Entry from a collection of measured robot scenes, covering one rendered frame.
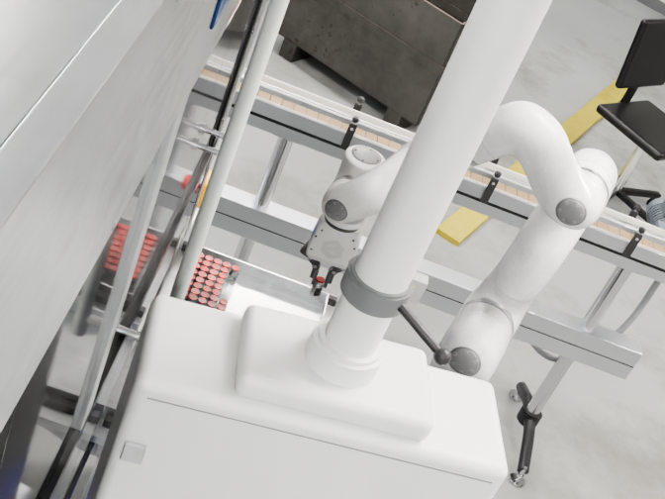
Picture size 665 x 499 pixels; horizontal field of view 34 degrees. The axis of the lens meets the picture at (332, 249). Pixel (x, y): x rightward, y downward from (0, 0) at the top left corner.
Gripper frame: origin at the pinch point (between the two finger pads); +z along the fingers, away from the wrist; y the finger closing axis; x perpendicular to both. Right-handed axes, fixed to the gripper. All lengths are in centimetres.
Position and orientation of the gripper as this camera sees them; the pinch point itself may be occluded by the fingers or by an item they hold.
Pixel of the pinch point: (322, 275)
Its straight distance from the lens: 231.7
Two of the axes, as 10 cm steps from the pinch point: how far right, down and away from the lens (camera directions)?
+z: -2.8, 7.5, 5.9
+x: 1.5, -5.8, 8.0
